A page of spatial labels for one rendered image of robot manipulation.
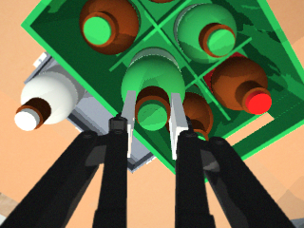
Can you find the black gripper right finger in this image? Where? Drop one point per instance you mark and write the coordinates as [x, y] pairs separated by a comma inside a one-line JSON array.
[[243, 199]]

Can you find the green bottle crate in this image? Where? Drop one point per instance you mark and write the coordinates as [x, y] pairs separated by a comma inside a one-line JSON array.
[[54, 25]]

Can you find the brown bottle with red cap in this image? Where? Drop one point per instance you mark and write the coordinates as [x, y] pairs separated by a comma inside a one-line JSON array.
[[238, 84]]

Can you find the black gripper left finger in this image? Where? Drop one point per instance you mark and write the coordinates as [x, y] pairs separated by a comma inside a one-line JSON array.
[[52, 201]]

